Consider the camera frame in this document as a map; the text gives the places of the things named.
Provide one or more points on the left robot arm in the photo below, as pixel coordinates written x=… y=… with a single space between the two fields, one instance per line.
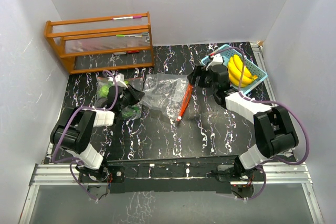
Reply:
x=74 y=131

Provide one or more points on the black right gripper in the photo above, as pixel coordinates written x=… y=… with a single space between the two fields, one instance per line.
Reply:
x=199 y=71

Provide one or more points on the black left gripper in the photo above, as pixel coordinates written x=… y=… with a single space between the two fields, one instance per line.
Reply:
x=136 y=96

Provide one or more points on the clear zip bag red seal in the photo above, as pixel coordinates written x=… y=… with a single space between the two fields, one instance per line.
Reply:
x=165 y=93

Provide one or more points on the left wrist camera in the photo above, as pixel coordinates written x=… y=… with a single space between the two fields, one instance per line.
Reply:
x=118 y=80

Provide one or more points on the clear bag with green food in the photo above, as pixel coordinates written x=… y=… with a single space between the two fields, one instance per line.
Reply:
x=130 y=112

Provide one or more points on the yellow fake banana bunch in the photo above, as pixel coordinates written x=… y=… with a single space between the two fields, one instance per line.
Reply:
x=237 y=73

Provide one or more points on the orange wooden rack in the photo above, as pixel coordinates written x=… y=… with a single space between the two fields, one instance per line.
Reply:
x=100 y=36

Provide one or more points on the aluminium frame rail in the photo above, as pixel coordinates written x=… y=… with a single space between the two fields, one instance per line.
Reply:
x=276 y=173

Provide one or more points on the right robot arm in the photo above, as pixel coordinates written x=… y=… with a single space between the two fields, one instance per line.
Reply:
x=274 y=130

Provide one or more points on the light blue plastic basket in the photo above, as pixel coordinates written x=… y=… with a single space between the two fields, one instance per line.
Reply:
x=227 y=51

